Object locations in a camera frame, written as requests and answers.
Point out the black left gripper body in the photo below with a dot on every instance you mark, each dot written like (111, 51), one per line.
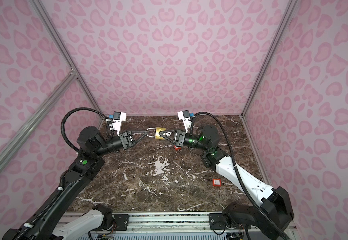
(125, 140)

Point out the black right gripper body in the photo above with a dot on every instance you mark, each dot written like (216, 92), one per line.
(182, 138)

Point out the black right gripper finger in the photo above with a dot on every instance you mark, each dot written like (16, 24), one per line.
(171, 139)
(168, 134)

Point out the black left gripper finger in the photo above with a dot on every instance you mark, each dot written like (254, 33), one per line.
(139, 134)
(137, 141)

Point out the brass padlock silver shackle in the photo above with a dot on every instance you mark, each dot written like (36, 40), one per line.
(155, 133)

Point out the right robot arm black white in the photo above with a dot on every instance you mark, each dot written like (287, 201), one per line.
(270, 209)

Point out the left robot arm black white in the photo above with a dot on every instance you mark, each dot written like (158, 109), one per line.
(43, 224)

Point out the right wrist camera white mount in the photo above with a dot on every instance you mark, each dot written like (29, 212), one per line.
(186, 117)

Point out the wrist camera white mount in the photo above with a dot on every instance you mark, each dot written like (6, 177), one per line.
(114, 123)
(186, 117)

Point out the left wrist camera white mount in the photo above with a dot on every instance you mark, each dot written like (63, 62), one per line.
(114, 123)

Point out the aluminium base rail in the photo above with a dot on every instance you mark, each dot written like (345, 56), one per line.
(154, 226)

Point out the left corner aluminium post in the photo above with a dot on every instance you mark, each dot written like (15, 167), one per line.
(46, 20)

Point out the corner aluminium post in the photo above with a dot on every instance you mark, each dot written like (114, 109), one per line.
(274, 44)
(46, 20)

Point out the left diagonal aluminium frame bar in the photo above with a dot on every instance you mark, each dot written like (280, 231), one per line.
(24, 133)

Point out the right corner aluminium post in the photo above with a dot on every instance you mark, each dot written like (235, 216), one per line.
(274, 44)

